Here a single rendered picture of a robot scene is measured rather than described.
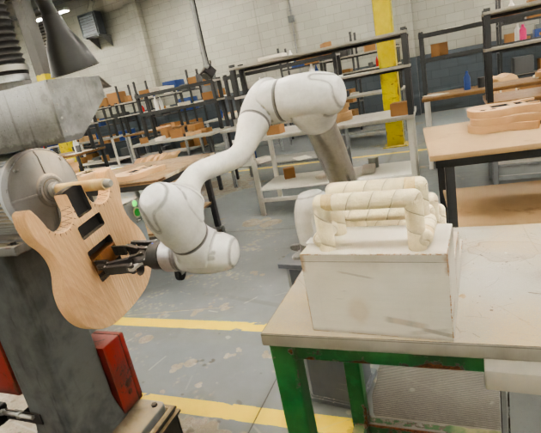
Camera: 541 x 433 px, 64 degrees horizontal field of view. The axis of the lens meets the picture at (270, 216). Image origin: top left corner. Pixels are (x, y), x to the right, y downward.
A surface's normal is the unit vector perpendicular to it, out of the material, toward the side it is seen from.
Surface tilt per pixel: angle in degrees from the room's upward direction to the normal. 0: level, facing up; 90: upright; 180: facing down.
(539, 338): 0
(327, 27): 90
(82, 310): 89
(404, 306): 90
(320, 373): 90
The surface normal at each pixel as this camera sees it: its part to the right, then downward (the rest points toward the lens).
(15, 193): 0.62, -0.01
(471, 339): -0.18, -0.94
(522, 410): -0.39, 0.34
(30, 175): 0.86, -0.13
